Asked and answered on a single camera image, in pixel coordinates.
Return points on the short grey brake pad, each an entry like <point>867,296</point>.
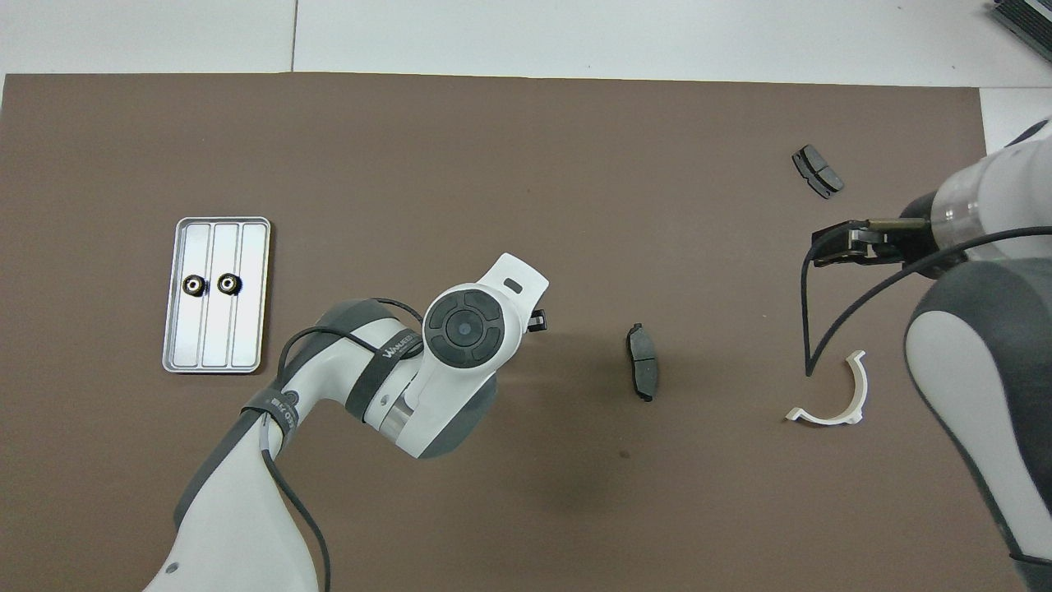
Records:
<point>819,173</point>

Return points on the large black bearing gear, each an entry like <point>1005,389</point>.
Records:
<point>193,285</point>
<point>229,284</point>

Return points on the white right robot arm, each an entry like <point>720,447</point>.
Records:
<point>986,370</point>

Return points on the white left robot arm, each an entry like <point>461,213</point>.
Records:
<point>238,510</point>

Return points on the dark grey ribbed device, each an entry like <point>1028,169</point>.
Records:
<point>1031,20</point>

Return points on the silver metal tray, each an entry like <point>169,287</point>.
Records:
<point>246,345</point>

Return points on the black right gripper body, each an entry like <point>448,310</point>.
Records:
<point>904,242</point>

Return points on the white curved plastic bracket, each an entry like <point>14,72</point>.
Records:
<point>855,395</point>

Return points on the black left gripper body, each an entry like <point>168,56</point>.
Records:
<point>538,321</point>

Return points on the long grey brake pad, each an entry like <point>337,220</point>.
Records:
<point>643,366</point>

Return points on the brown table mat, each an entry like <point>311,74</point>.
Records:
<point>493,164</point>

